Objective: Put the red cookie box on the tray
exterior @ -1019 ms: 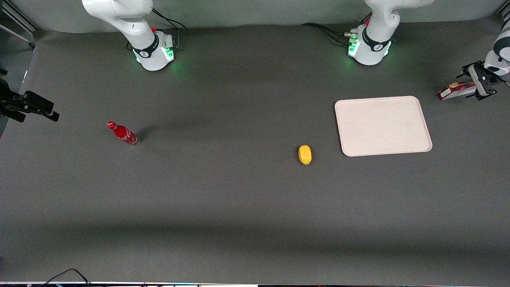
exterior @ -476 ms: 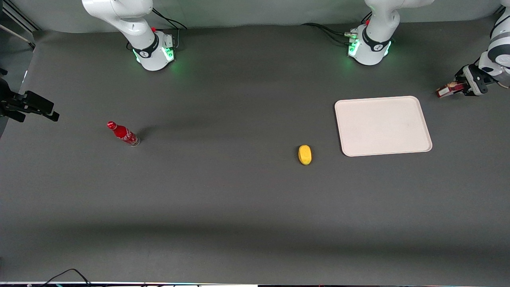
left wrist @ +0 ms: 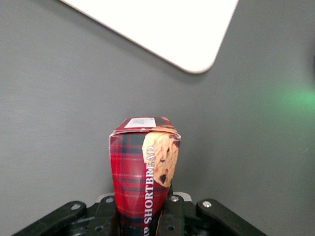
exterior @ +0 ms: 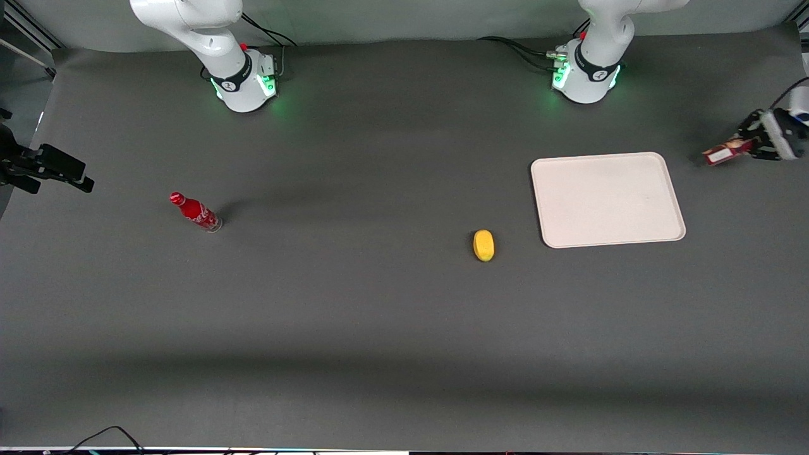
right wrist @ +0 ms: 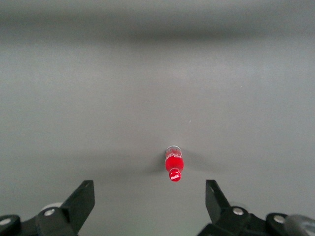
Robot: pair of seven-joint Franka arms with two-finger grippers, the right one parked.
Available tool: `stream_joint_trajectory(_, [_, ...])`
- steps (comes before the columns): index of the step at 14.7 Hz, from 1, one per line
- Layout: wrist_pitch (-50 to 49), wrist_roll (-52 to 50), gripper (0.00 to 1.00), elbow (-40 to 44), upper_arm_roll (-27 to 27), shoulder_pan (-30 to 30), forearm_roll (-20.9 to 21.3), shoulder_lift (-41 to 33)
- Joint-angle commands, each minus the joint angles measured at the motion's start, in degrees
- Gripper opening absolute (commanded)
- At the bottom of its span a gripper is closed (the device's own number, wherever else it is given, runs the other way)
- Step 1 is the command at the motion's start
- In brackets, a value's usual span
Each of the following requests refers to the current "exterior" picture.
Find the red cookie box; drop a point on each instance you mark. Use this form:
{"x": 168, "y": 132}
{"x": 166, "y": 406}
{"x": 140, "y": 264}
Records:
{"x": 723, "y": 152}

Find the red cola bottle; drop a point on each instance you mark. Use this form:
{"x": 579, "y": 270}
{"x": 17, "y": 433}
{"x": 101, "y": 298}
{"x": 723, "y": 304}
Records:
{"x": 196, "y": 212}

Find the aluminium frame bar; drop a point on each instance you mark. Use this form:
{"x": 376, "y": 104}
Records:
{"x": 28, "y": 28}

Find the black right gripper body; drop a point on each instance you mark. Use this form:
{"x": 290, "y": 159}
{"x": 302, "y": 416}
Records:
{"x": 25, "y": 165}

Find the white rectangular tray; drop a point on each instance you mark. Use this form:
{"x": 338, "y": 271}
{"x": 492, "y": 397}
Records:
{"x": 607, "y": 199}

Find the yellow lemon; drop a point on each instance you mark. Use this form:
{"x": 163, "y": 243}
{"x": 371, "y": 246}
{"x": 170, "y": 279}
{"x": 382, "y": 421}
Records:
{"x": 483, "y": 245}

